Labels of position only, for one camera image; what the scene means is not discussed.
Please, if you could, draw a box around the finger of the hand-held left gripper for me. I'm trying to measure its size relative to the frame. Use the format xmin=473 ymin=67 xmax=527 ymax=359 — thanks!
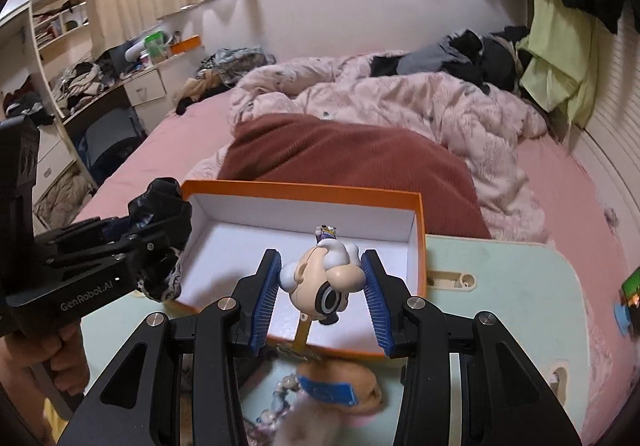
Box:
xmin=50 ymin=230 xmax=174 ymax=278
xmin=35 ymin=217 xmax=132 ymax=258

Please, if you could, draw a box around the small orange box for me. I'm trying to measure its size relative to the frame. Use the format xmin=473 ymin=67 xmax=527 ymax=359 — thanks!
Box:
xmin=169 ymin=35 xmax=202 ymax=58

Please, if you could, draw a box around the light green cloth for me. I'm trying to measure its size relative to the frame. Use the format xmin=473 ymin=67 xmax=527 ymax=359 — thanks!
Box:
xmin=517 ymin=0 xmax=601 ymax=127

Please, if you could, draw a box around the green lidded jar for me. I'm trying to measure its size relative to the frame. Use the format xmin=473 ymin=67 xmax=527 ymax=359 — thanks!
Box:
xmin=144 ymin=31 xmax=168 ymax=64

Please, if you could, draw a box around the pink floral quilt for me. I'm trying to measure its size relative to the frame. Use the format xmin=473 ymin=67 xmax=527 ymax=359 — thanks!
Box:
xmin=185 ymin=54 xmax=551 ymax=247

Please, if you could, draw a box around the black clothes heap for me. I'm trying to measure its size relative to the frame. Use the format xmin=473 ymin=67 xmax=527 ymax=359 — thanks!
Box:
xmin=2 ymin=89 xmax=56 ymax=127

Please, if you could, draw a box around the white drawer cabinet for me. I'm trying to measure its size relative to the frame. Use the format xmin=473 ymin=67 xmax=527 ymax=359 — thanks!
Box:
xmin=122 ymin=69 xmax=168 ymax=107

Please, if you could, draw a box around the white slatted panel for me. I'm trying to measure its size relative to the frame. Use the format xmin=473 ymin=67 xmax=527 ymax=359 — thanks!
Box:
xmin=570 ymin=16 xmax=640 ymax=277

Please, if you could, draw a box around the tan plush toy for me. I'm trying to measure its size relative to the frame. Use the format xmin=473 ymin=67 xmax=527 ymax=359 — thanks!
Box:
xmin=295 ymin=360 xmax=386 ymax=419

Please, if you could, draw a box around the blue phone stand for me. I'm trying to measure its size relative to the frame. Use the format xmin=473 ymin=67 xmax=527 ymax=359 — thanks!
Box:
xmin=614 ymin=303 xmax=633 ymax=337

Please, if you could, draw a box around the person's left hand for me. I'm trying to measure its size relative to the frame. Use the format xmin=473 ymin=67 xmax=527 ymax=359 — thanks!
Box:
xmin=0 ymin=322 xmax=92 ymax=414

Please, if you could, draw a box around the dark red pillow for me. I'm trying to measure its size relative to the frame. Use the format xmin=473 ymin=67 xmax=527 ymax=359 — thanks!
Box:
xmin=219 ymin=113 xmax=493 ymax=241

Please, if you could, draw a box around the white shelf unit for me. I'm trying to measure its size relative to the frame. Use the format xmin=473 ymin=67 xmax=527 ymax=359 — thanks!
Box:
xmin=27 ymin=0 xmax=96 ymax=122

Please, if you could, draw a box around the smartphone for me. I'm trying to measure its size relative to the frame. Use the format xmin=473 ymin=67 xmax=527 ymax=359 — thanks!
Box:
xmin=620 ymin=266 xmax=640 ymax=322

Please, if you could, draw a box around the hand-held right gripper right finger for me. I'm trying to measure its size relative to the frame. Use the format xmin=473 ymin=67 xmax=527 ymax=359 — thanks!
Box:
xmin=361 ymin=249 xmax=583 ymax=446

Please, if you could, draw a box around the patterned clothes heap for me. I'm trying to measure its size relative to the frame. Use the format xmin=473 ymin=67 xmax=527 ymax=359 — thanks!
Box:
xmin=195 ymin=46 xmax=277 ymax=82

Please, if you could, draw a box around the orange cardboard box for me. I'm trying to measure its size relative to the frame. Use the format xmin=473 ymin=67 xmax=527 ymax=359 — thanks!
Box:
xmin=165 ymin=179 xmax=428 ymax=359

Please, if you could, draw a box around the dark clothes pile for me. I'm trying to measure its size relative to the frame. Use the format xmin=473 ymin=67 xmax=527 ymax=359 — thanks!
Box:
xmin=370 ymin=26 xmax=533 ymax=94

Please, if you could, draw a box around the cartoon figure keychain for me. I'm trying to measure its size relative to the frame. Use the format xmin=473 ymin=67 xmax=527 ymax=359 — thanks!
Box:
xmin=279 ymin=223 xmax=363 ymax=352

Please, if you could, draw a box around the clothes pile on desk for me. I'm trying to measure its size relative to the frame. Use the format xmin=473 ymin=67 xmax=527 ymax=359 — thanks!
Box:
xmin=52 ymin=60 xmax=126 ymax=112

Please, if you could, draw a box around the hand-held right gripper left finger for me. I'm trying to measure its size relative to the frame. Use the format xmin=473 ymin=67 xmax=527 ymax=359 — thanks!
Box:
xmin=67 ymin=249 xmax=281 ymax=446

